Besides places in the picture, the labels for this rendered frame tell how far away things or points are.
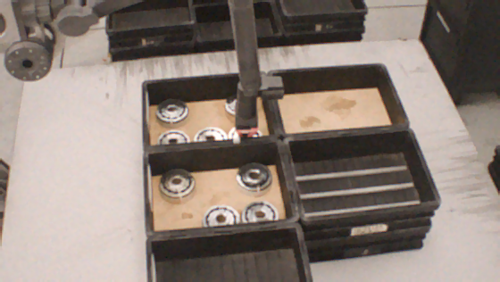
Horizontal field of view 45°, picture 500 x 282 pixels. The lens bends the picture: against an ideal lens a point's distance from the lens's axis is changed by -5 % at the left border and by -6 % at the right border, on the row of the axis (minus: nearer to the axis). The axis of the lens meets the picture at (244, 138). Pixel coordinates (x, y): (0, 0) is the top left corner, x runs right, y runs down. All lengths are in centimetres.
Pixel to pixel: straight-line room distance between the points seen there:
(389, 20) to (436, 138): 183
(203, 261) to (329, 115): 67
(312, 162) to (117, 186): 62
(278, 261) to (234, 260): 12
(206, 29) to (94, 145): 116
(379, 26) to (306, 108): 190
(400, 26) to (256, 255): 249
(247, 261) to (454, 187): 78
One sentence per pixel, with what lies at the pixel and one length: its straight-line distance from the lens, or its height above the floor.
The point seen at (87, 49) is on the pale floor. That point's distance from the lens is 374.
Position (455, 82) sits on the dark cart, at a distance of 328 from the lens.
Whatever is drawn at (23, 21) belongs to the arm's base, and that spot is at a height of 144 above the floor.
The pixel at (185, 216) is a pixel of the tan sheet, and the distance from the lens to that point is 178.
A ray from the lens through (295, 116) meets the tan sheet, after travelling 204.
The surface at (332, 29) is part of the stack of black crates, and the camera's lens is 298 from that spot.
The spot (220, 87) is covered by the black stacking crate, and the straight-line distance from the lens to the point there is 206.
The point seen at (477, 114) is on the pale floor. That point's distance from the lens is 347.
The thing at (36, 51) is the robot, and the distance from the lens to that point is 183.
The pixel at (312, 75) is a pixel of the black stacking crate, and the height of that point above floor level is 91.
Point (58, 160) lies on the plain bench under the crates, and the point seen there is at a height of 70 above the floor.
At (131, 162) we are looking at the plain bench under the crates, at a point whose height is 70.
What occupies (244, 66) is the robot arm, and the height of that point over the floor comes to 119.
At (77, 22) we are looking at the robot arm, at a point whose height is 143.
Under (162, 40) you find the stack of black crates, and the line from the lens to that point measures 288.
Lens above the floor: 226
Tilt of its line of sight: 47 degrees down
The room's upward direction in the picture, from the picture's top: 1 degrees clockwise
